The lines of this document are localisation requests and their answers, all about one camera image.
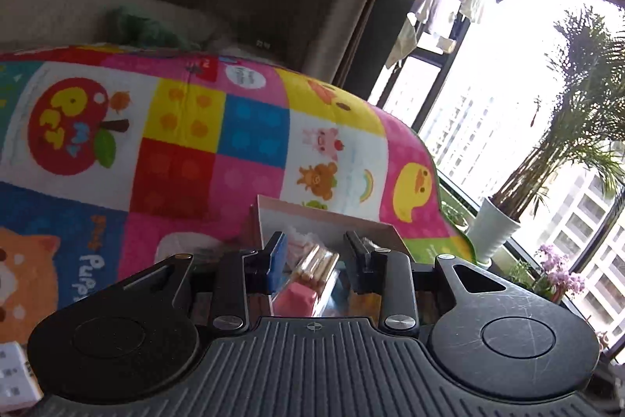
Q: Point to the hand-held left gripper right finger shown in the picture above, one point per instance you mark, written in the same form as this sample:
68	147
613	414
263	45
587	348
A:
359	265

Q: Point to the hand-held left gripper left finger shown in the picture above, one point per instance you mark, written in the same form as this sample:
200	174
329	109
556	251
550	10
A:
276	265

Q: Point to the pink cardboard box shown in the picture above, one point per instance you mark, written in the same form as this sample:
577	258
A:
337	224

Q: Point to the small green potted plant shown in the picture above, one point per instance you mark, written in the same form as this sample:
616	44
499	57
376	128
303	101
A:
451	216

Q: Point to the colourful cartoon play mat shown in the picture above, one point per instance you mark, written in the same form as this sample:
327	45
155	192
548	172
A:
171	182

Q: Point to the palm in white pot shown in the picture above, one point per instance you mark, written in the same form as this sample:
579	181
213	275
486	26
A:
493	226

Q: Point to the pink flowering plant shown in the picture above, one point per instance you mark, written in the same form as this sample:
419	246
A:
561	273

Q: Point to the cream hanging cloth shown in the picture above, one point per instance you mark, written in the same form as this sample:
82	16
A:
403	43

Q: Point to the teal cloth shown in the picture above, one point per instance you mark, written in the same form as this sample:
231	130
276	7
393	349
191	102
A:
141	28

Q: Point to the small white box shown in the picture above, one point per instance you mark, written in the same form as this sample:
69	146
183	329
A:
14	373

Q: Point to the light grey sofa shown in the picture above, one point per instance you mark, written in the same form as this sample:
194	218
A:
58	16

